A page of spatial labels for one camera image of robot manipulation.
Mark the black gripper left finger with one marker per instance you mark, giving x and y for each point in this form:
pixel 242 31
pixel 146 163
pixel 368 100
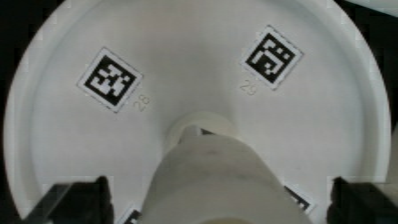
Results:
pixel 75 204

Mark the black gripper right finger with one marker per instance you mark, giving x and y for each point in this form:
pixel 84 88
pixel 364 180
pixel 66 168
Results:
pixel 359 204

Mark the white cylindrical table leg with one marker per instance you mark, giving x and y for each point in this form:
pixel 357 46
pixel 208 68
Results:
pixel 215 188

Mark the white round table top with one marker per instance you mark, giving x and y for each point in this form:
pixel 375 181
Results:
pixel 137 61

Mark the white right fence bar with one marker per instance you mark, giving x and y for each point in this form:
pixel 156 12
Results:
pixel 382 5

